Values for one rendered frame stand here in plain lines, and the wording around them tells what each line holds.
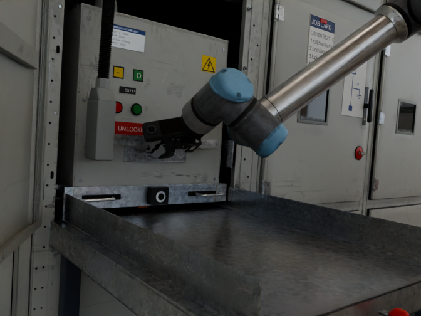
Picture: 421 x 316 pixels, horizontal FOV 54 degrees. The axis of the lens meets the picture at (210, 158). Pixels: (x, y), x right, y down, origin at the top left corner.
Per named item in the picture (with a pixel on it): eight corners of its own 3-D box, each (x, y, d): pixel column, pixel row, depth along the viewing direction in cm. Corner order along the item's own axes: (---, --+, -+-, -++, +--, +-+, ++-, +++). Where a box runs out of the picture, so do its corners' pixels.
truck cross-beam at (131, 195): (225, 201, 138) (227, 183, 137) (63, 210, 104) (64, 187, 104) (216, 199, 142) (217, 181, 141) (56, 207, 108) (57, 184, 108)
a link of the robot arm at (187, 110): (195, 125, 94) (186, 89, 97) (185, 135, 97) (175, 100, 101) (225, 127, 99) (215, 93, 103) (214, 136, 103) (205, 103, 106)
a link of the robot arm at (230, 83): (249, 108, 87) (214, 75, 85) (215, 136, 96) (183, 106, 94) (262, 86, 94) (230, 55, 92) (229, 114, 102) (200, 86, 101)
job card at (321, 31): (331, 78, 158) (336, 22, 157) (306, 71, 149) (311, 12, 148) (330, 78, 159) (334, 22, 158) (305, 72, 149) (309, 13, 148)
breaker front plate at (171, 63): (219, 188, 136) (229, 42, 133) (74, 192, 106) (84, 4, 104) (217, 187, 137) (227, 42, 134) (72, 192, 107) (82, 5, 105)
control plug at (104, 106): (113, 160, 101) (118, 89, 100) (94, 160, 98) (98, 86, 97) (101, 158, 107) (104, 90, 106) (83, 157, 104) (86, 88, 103)
